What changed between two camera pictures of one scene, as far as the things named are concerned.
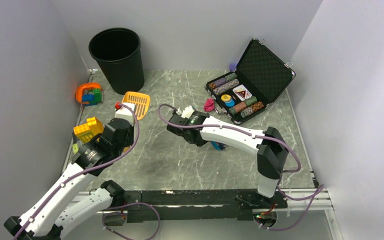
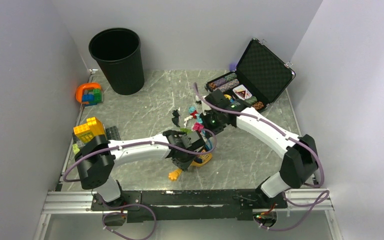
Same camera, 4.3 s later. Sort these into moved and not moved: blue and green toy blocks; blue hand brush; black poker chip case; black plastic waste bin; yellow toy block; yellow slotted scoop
Moved: yellow slotted scoop; blue hand brush
Not moved: yellow toy block; black plastic waste bin; black poker chip case; blue and green toy blocks
